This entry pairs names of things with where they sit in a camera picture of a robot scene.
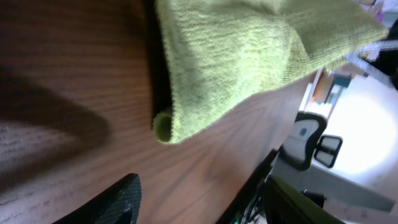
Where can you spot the light green microfiber cloth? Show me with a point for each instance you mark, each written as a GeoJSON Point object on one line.
{"type": "Point", "coordinates": [219, 53]}

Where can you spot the black office chair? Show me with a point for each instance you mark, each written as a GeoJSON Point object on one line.
{"type": "Point", "coordinates": [307, 142]}

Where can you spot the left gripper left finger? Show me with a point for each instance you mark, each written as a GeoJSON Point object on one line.
{"type": "Point", "coordinates": [119, 203]}

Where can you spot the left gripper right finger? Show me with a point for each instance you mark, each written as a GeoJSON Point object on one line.
{"type": "Point", "coordinates": [284, 204]}

